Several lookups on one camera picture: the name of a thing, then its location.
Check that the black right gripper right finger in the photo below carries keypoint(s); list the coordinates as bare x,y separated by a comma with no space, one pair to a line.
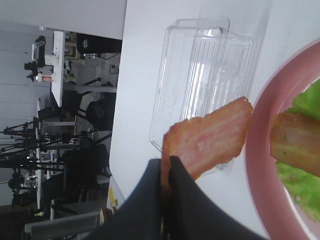
195,216

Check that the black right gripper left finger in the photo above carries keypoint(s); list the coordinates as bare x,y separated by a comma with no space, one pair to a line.
140,216

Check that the bacon strip from tray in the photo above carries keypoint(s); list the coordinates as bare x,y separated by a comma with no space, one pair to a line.
295,141
202,143

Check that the green lettuce leaf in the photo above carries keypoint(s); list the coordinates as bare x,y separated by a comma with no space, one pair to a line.
302,186

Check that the clear left plastic tray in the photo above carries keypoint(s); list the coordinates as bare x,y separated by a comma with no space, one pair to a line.
204,66

